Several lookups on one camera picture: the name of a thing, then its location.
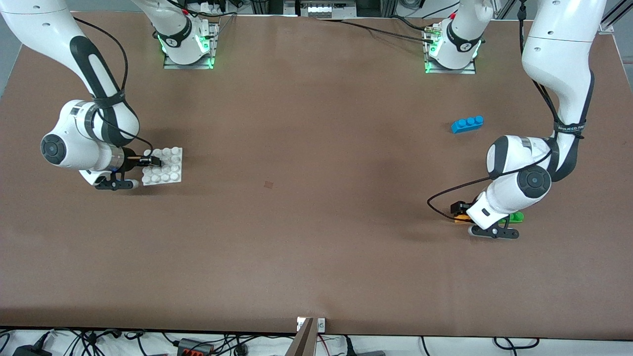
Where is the aluminium profile frame corner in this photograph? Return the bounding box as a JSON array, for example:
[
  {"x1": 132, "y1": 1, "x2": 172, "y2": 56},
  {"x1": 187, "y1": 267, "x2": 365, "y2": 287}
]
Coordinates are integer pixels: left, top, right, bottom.
[{"x1": 597, "y1": 0, "x2": 633, "y2": 33}]

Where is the blue toy block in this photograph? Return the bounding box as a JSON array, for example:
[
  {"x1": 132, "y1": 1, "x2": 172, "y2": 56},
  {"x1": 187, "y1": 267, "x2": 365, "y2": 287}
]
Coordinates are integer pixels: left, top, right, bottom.
[{"x1": 451, "y1": 116, "x2": 485, "y2": 134}]

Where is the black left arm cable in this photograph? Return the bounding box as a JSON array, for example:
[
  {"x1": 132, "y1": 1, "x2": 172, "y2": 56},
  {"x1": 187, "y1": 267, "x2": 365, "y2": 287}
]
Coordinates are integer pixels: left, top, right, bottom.
[{"x1": 427, "y1": 0, "x2": 562, "y2": 221}]

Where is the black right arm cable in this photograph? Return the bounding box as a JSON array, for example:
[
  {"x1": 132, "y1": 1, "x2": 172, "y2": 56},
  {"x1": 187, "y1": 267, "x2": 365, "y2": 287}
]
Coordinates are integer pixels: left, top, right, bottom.
[{"x1": 73, "y1": 16, "x2": 154, "y2": 149}]

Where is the white studded base plate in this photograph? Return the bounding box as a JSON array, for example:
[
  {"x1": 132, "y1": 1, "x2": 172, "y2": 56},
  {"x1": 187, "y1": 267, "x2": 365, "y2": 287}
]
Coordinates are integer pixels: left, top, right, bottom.
[{"x1": 142, "y1": 147, "x2": 183, "y2": 186}]

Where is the black cable loop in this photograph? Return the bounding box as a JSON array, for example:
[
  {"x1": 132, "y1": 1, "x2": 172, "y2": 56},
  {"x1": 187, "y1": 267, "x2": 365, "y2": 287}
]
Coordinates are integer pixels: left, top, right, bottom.
[{"x1": 494, "y1": 337, "x2": 541, "y2": 350}]

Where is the black box with orange connectors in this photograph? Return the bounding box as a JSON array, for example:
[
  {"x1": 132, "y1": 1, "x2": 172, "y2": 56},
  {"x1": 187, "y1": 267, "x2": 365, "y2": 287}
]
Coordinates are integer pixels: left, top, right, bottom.
[{"x1": 177, "y1": 338, "x2": 214, "y2": 356}]

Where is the white power strip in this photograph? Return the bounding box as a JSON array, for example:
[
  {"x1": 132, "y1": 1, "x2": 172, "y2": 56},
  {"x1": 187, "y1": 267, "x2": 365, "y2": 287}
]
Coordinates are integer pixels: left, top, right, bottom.
[{"x1": 299, "y1": 0, "x2": 358, "y2": 19}]

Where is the black cable across table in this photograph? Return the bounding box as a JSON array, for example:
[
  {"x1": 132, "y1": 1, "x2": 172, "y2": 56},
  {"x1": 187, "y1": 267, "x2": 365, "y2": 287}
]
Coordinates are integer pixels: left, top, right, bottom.
[{"x1": 316, "y1": 16, "x2": 436, "y2": 44}]

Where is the wooden post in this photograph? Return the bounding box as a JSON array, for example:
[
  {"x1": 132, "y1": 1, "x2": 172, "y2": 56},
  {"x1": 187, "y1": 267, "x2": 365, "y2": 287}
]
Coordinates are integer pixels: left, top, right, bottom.
[{"x1": 287, "y1": 318, "x2": 316, "y2": 356}]

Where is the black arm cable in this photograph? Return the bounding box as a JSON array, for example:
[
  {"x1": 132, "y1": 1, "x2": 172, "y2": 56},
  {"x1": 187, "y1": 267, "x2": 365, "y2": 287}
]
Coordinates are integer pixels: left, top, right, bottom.
[
  {"x1": 427, "y1": 0, "x2": 562, "y2": 221},
  {"x1": 73, "y1": 16, "x2": 154, "y2": 149}
]

